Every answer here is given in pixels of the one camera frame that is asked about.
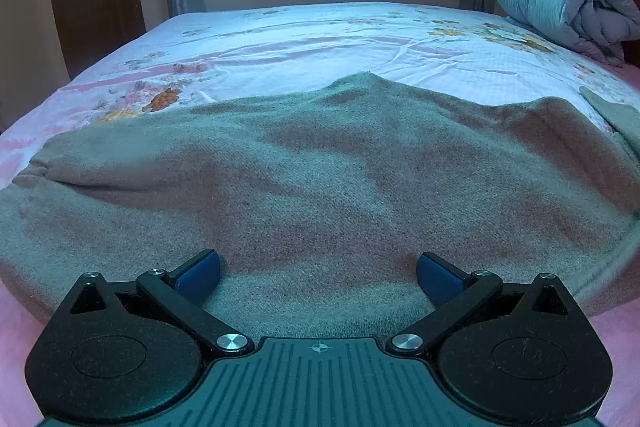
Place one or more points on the bed with floral pink sheet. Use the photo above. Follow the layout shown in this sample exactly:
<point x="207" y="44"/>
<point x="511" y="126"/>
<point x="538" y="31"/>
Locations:
<point x="300" y="42"/>

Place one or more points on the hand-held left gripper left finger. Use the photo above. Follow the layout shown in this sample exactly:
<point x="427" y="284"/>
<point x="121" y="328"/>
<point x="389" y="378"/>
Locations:
<point x="200" y="276"/>

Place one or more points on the rolled grey quilt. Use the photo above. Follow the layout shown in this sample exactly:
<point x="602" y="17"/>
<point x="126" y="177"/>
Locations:
<point x="555" y="2"/>

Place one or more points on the red-brown wooden headboard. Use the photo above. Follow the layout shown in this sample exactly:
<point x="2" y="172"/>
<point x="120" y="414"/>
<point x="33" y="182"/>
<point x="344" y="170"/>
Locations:
<point x="632" y="53"/>

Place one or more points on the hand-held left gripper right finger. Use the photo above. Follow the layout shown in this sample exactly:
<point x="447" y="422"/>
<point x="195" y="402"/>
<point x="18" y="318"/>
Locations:
<point x="436" y="276"/>

